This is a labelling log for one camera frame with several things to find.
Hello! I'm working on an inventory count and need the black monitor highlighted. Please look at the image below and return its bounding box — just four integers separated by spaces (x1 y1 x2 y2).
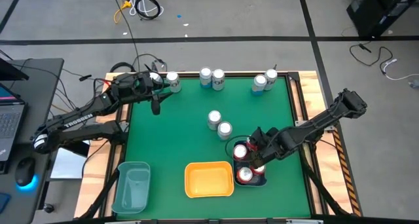
0 58 30 82

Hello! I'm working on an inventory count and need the dark grey desk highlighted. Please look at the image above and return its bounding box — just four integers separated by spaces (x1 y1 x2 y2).
0 57 65 224

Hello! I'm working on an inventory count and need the yellow plastic bin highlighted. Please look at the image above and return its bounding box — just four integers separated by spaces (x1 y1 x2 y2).
184 160 235 198

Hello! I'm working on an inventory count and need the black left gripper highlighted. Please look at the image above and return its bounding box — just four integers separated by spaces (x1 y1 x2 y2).
130 72 174 117

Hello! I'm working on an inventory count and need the yellow cable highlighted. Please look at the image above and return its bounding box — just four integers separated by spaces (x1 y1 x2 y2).
113 0 133 24

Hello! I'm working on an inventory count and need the dark blue plastic bin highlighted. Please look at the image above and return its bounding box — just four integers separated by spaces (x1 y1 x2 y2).
232 139 268 188

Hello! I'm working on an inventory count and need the white Spindrift sparkling water can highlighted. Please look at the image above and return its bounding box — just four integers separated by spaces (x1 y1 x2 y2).
251 73 268 96
149 71 164 87
217 121 234 141
198 66 213 89

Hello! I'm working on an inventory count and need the black computer mouse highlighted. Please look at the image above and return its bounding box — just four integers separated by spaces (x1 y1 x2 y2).
14 157 40 194

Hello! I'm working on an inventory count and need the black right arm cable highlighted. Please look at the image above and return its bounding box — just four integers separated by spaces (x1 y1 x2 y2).
224 134 255 163

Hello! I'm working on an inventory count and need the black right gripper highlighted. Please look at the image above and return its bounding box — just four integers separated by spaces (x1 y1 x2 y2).
249 126 283 166

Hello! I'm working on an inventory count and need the light teal plastic bin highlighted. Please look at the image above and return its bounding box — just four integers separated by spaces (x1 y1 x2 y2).
111 160 151 215

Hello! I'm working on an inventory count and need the black yellow hazard tape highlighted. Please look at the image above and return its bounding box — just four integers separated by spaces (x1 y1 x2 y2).
330 128 363 217

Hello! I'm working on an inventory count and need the black coiled cable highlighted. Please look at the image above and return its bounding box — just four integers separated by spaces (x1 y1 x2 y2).
134 0 162 21

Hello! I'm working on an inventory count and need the white cable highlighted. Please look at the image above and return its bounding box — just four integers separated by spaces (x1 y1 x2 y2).
128 0 164 17
380 58 419 82

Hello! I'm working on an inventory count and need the blue flat object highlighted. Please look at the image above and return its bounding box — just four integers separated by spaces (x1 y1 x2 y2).
0 192 11 215

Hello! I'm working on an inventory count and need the black equipment case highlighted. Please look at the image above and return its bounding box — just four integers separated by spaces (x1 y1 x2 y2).
340 0 419 38

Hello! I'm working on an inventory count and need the black floor cable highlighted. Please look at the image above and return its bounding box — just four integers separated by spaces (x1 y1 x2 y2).
348 42 393 67

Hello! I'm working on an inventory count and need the grey laptop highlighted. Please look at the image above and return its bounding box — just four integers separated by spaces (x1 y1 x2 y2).
0 82 27 162

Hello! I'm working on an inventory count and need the silver Diet Coke can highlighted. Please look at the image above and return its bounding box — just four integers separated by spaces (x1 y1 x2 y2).
211 68 227 92
207 110 223 132
166 71 182 94
263 68 279 92

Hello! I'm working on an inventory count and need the green table mat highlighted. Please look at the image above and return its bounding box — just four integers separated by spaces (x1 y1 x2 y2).
116 76 312 220

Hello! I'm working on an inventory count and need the long black cable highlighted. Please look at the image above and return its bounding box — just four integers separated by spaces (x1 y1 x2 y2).
109 0 141 73

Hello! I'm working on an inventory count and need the thick black cable loop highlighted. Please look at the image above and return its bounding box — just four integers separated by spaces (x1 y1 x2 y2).
109 61 137 73

